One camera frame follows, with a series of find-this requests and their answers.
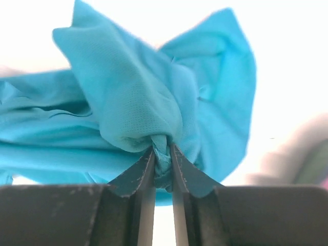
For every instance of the teal t shirt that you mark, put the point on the teal t shirt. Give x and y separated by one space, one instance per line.
120 96

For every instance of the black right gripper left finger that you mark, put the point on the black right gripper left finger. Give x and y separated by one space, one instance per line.
118 213

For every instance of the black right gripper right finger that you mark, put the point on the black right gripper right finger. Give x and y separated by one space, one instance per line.
208 213

